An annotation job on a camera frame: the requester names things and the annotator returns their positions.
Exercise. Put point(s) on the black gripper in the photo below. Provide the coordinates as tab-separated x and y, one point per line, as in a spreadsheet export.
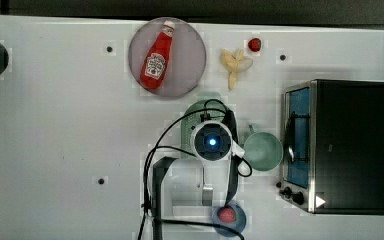
218	128

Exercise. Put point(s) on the green plastic strainer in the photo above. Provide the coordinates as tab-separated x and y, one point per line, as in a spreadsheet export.
208	106

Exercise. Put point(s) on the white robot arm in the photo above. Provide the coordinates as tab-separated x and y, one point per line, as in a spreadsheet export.
192	198

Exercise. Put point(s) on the green plastic mug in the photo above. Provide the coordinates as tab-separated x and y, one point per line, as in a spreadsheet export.
263	150

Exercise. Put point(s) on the peeled banana toy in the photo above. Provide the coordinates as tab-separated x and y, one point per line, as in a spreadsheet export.
235	64

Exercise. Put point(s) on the purple round plate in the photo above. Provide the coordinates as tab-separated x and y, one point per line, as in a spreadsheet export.
187	57

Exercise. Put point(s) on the red strawberry toy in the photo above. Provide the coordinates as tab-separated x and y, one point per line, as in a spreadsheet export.
255	44

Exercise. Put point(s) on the red ketchup bottle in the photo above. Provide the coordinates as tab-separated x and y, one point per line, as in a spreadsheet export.
156	62

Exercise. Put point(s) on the red strawberry in bowl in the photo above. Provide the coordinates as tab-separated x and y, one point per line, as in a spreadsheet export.
226	215

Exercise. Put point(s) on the blue small bowl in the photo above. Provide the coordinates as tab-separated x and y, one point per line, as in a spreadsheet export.
238	225

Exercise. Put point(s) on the silver toaster oven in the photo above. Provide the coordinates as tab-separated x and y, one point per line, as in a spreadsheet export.
333	147

